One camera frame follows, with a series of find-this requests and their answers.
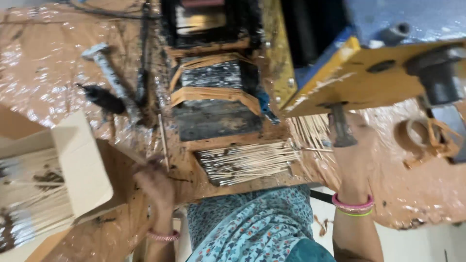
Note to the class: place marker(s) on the single thin bamboo stick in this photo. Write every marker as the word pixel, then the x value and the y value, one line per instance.
pixel 163 142

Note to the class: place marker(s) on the scattered heap of bamboo sticks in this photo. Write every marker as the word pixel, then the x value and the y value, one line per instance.
pixel 309 133

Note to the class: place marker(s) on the pink bangle on left wrist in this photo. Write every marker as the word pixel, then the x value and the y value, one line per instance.
pixel 163 236

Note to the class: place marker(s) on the pile of bamboo sticks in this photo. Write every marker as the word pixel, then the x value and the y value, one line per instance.
pixel 247 162

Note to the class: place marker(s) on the dark metal lever pin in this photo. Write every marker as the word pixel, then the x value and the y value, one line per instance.
pixel 341 127

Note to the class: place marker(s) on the person's left fingers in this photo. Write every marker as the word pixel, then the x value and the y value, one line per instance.
pixel 147 165

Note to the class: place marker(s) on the bundle of coated incense sticks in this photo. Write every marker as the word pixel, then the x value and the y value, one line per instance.
pixel 29 200

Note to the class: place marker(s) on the pink bangle on wrist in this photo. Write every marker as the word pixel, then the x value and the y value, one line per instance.
pixel 163 236
pixel 352 203

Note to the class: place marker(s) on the yellow-green bangle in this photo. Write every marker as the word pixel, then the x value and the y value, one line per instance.
pixel 355 213

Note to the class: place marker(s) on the teal floral garment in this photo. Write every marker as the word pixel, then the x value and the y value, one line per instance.
pixel 255 225

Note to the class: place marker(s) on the pink bangle on right wrist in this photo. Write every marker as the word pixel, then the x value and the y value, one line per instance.
pixel 352 203

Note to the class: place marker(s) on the black greasy stick machine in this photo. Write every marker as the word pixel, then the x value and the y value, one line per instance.
pixel 214 72

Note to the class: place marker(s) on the black round machine knob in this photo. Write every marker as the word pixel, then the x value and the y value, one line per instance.
pixel 435 74

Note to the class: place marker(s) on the person's left hand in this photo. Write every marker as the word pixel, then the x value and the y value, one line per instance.
pixel 154 185

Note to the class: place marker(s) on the glossy plastic table cover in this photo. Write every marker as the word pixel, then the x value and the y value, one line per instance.
pixel 47 65

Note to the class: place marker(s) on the grey metal bolt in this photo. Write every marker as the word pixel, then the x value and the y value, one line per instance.
pixel 109 78

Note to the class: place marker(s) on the person's right hand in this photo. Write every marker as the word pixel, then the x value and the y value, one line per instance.
pixel 351 160

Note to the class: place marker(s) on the black greasy brush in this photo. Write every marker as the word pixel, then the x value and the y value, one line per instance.
pixel 103 98

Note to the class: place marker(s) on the brown tape roll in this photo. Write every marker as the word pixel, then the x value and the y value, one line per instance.
pixel 415 134

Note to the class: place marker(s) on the open cardboard box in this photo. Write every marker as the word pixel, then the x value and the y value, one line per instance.
pixel 54 182

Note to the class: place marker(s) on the yellow and blue machine frame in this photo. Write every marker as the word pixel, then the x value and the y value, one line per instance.
pixel 364 54

